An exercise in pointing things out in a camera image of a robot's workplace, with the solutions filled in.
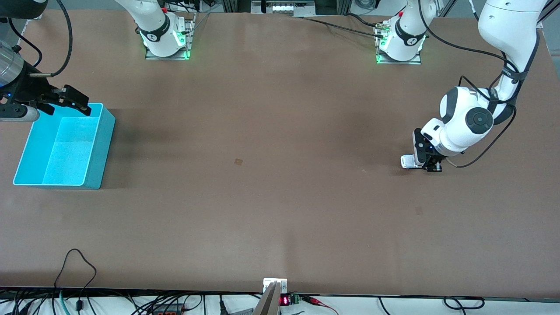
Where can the grey metal side panel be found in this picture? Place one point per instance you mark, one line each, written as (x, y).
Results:
(4, 35)

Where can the orange connector strip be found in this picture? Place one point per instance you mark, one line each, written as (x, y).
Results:
(168, 311)

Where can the black plug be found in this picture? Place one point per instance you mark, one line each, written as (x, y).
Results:
(223, 306)

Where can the red clip lead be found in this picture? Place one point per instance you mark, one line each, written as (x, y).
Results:
(313, 300)

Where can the grey metal bar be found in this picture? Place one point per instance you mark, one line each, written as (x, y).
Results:
(269, 302)

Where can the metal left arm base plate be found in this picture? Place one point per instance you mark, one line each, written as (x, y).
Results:
(398, 62)

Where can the green terminal block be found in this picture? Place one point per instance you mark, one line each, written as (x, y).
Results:
(295, 299)

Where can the metal device with white lights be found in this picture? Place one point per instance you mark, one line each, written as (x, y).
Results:
(282, 8)

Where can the metal corner bracket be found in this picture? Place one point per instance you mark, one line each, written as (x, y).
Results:
(540, 24)

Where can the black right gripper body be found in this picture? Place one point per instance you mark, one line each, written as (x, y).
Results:
(27, 90)

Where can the blue plastic bin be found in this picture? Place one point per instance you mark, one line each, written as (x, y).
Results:
(65, 153)

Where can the black inline adapter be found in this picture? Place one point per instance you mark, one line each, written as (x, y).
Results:
(79, 305)

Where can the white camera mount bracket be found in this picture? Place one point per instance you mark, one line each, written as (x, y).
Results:
(267, 282)

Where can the red digit display module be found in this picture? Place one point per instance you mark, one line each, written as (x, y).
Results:
(285, 301)

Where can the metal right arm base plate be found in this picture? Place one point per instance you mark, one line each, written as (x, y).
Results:
(166, 57)

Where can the white jeep toy black roof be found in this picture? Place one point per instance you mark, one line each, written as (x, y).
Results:
(407, 162)

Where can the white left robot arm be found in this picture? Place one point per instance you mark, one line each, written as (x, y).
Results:
(463, 118)

